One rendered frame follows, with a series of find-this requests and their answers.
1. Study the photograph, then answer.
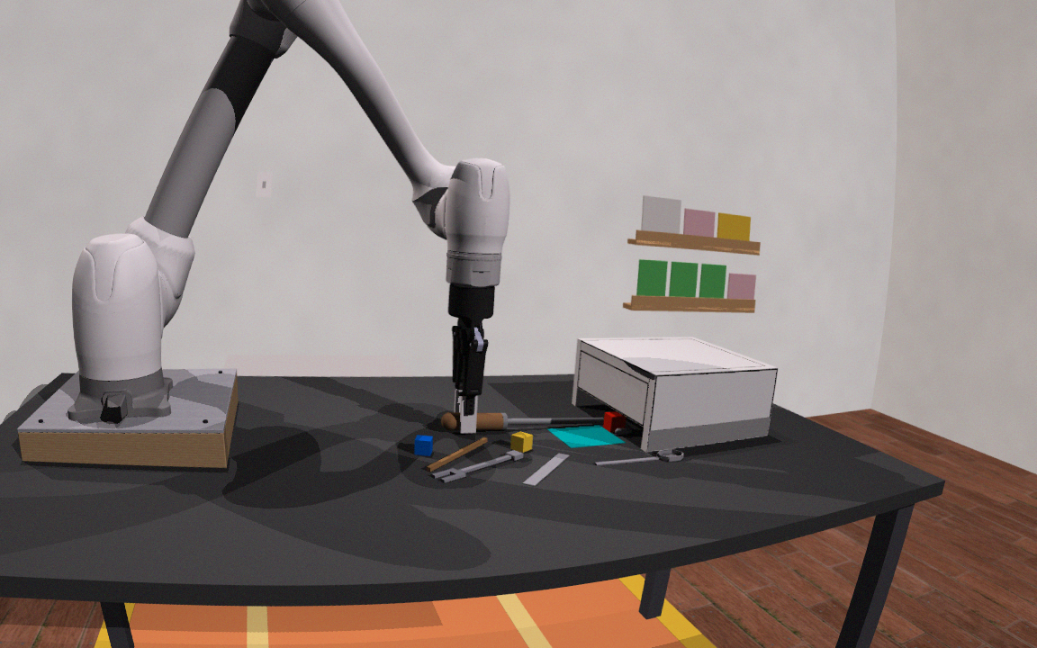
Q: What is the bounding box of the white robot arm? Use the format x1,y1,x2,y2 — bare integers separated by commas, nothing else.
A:
68,0,509,420

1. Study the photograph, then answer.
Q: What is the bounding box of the blue cube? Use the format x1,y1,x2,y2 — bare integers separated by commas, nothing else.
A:
414,435,433,456

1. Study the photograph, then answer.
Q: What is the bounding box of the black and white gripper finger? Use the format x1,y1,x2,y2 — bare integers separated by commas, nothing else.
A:
452,326,463,412
458,328,489,433

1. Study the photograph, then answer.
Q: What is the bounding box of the red block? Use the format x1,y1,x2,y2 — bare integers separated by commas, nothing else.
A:
602,411,627,433

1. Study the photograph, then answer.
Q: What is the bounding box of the orange flat bar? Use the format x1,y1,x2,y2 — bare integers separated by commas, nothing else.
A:
427,436,488,472

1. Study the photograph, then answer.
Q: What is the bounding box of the white flat bar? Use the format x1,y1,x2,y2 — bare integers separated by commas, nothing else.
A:
523,454,569,486

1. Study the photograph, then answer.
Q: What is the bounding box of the white combination wrench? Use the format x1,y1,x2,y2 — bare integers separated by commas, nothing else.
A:
431,450,523,483

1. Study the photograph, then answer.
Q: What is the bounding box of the teal square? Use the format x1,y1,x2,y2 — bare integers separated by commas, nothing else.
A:
546,425,625,448

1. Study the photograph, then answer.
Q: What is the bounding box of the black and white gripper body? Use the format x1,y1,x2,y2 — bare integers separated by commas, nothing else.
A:
448,284,495,350

